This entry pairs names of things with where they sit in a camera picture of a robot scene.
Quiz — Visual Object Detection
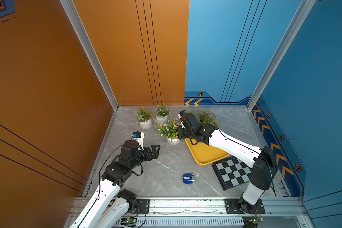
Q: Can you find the pink orange flower pot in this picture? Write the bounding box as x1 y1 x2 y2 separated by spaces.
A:
156 118 180 145

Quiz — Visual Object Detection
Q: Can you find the red flower white pot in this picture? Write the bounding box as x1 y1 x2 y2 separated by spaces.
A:
195 111 218 126

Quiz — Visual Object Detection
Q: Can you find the yellow plastic tray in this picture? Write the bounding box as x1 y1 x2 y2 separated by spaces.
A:
185 139 230 167

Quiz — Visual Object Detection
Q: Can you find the pink flower back pot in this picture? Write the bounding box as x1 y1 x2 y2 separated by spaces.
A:
155 104 171 124

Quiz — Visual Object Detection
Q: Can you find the orange flower back pot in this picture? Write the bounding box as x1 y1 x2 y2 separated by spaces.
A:
137 108 152 130

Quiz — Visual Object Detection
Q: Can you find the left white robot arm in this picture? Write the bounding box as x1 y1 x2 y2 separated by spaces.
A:
70 140 161 228

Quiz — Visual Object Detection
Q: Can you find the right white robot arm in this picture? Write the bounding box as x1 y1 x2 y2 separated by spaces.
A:
177 110 278 214

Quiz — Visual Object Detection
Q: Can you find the black white checkerboard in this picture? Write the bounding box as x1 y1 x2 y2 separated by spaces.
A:
212 156 252 191

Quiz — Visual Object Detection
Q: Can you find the left green circuit board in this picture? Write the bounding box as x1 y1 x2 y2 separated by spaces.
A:
120 217 137 228

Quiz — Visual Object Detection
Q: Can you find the green circuit board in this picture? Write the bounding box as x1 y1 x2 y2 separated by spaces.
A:
120 217 137 228
249 217 265 226

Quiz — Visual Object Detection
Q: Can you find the right green circuit board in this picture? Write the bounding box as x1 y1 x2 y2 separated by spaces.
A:
249 217 265 226

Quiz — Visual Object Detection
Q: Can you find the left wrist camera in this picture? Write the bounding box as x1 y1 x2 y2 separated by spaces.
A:
132 131 145 149

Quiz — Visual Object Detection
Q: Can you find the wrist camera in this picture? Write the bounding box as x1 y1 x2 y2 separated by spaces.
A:
132 131 145 149
178 110 187 128

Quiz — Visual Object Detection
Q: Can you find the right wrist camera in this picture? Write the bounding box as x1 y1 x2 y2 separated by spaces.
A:
178 110 187 128

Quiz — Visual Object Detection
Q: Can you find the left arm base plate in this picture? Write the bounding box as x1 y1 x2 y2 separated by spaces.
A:
131 198 150 215

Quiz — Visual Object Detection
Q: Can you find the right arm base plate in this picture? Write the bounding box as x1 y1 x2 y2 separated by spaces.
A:
224 198 266 214

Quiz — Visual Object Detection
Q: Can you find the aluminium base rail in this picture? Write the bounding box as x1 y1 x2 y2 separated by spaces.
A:
64 196 315 228

